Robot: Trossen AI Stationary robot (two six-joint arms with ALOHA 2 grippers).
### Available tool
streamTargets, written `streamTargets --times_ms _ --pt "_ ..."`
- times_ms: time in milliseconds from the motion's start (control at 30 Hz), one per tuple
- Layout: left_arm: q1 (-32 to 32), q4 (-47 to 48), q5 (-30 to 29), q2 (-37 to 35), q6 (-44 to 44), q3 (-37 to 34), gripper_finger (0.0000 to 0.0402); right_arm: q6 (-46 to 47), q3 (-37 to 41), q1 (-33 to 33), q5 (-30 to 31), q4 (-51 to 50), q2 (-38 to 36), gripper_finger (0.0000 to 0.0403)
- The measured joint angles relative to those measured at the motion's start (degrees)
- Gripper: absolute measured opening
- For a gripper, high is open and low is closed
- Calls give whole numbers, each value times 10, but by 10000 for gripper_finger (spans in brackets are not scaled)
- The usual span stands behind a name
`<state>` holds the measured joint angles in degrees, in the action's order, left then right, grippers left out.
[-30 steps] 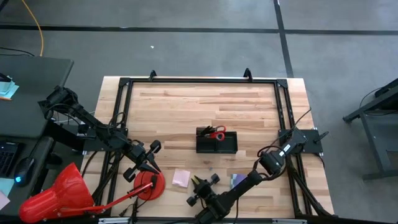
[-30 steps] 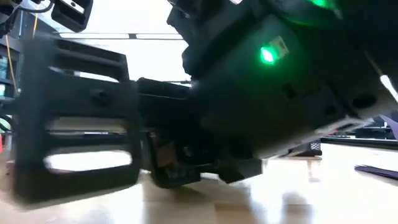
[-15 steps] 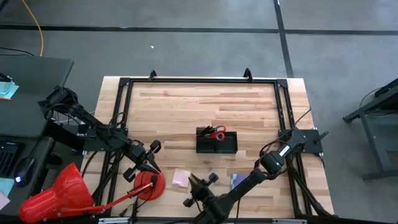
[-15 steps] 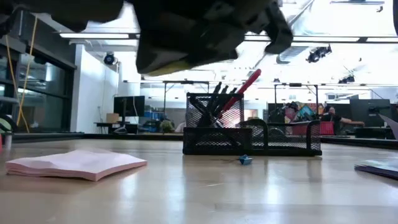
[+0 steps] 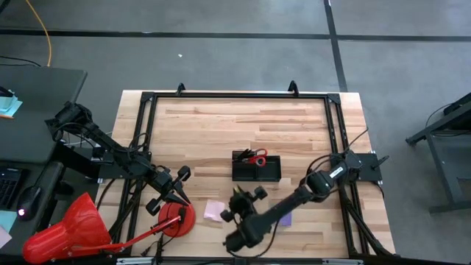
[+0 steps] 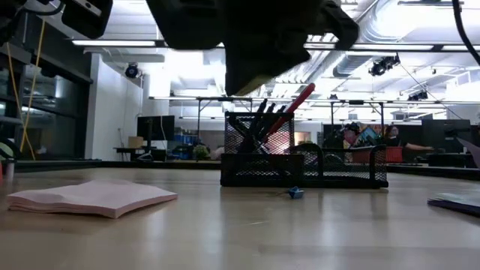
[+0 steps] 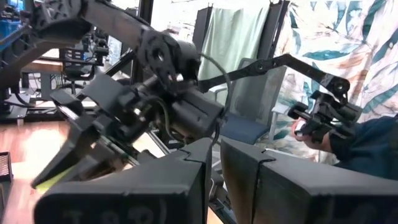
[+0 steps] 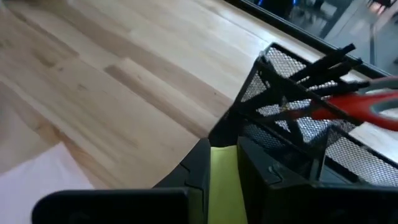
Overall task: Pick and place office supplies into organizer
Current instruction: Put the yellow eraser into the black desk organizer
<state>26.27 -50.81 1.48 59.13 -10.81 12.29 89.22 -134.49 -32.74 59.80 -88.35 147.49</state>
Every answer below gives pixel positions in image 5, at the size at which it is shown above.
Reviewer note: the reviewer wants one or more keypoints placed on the black computer mouse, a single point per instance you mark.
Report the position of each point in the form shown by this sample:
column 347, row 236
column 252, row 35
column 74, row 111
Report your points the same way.
column 28, row 202

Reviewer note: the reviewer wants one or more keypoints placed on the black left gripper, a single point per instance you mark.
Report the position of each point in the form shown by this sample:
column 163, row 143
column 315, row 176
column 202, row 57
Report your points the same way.
column 163, row 182

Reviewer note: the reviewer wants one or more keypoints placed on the red scissors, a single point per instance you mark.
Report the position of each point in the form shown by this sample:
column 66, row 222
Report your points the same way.
column 259, row 160

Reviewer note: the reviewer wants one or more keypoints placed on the black low desk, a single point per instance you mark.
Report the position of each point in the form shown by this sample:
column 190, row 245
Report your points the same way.
column 37, row 173

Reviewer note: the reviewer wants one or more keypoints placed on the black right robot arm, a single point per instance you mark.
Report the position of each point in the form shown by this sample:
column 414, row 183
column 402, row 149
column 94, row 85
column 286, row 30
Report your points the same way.
column 279, row 211

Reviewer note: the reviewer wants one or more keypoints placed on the black mesh desk organizer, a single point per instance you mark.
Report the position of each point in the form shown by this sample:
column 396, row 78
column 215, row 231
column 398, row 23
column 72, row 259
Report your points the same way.
column 265, row 173

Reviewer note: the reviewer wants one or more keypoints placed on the dark grey side desk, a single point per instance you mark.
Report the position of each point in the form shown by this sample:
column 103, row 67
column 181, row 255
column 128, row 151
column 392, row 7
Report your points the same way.
column 37, row 84

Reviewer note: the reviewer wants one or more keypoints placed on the pink sticky note pad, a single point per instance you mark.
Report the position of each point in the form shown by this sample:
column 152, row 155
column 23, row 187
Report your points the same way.
column 214, row 210

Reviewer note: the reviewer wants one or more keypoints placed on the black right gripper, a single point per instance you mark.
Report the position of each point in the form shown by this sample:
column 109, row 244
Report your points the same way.
column 243, row 208

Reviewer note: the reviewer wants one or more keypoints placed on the purple sticky note pad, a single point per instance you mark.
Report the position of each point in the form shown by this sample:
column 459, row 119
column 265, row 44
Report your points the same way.
column 286, row 220

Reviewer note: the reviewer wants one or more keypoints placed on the red desk lamp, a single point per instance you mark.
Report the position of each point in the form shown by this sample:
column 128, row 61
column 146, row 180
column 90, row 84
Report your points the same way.
column 73, row 232

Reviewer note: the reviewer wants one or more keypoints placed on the white paper sheet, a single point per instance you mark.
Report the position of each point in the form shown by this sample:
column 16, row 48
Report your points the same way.
column 3, row 237

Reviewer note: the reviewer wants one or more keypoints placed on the silver aluminium rail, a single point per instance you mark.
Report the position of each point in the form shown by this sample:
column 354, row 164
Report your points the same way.
column 136, row 261
column 342, row 262

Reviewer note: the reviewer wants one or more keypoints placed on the black aluminium table frame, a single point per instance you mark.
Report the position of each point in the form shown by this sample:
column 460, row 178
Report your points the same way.
column 239, row 95

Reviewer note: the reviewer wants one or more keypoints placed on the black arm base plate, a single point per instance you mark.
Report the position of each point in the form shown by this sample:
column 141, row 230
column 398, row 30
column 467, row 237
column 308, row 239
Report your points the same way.
column 106, row 171
column 368, row 167

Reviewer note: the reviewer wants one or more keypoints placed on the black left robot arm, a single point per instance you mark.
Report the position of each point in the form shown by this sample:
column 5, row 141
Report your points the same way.
column 110, row 147

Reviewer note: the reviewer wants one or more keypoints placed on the black metal side table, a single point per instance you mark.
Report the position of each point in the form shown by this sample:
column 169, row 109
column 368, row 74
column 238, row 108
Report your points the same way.
column 441, row 169

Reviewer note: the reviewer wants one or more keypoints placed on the black keyboard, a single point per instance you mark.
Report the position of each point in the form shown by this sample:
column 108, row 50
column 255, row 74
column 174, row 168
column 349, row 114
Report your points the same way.
column 7, row 187

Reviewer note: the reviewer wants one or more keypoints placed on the teal paper stack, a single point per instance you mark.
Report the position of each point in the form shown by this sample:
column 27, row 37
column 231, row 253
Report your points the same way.
column 9, row 106

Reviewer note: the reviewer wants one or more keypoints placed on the light blue paper sheet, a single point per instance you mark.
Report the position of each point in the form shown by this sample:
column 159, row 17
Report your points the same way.
column 6, row 221

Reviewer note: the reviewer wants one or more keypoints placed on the black clamp hook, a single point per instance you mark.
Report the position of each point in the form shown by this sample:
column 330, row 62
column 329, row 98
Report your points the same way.
column 180, row 90
column 293, row 89

